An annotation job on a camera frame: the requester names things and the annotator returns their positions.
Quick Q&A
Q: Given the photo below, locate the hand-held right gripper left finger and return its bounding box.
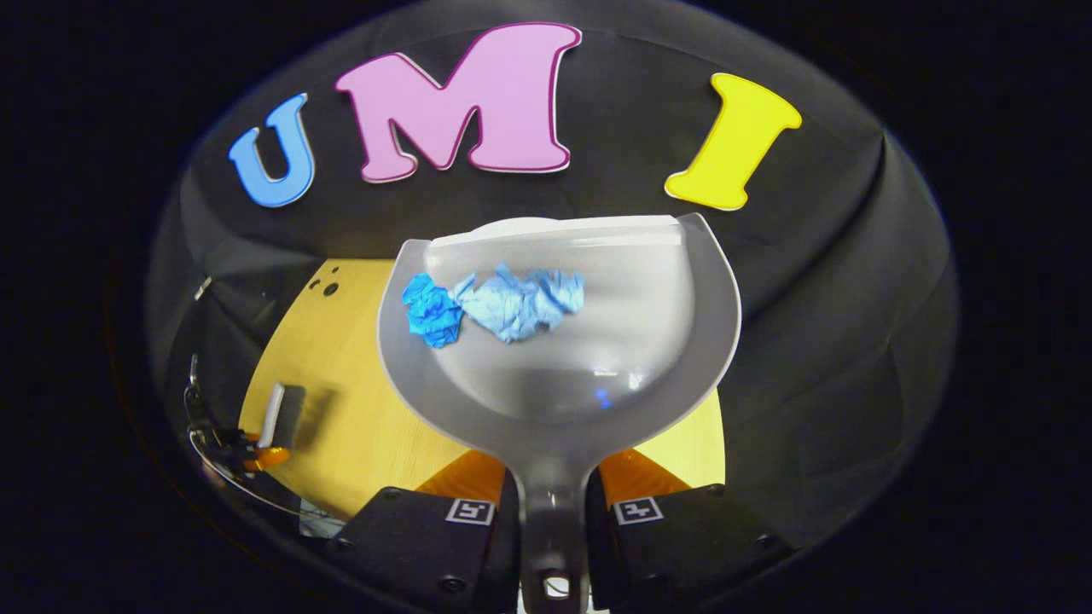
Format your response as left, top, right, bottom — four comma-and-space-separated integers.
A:
328, 450, 521, 614

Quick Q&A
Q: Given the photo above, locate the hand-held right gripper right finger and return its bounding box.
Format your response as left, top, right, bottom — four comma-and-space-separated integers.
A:
587, 448, 799, 614

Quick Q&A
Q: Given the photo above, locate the small grey broom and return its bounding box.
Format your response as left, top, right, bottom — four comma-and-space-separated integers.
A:
256, 382, 306, 451

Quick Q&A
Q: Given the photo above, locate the grey dustpan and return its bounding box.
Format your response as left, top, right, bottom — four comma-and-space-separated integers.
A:
376, 212, 743, 614

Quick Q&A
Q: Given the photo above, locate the dark blue paper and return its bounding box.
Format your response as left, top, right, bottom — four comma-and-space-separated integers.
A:
401, 273, 466, 349

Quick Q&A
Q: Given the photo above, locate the light blue paper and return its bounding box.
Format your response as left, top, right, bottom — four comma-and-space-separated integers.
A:
450, 262, 586, 345

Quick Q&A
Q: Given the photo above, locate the wooden desktop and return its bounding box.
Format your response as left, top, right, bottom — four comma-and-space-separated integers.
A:
239, 258, 726, 521

